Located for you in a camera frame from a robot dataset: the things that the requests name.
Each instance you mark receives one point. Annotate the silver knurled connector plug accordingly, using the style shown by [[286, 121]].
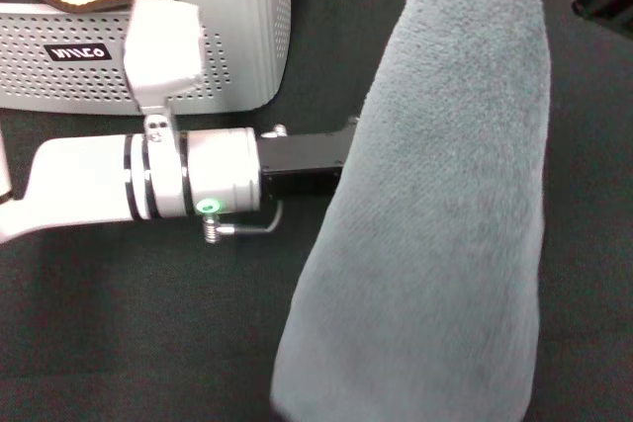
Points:
[[274, 131]]

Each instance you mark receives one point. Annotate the grey orange black-trimmed towel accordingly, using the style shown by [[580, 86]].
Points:
[[435, 194]]

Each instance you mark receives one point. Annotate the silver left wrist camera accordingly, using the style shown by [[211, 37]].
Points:
[[163, 46]]

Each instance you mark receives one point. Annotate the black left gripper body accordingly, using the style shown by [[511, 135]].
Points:
[[297, 165]]

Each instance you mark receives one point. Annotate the grey perforated storage box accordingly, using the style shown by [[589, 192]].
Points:
[[237, 46]]

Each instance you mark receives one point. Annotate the black tablecloth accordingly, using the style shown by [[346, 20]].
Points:
[[123, 318]]

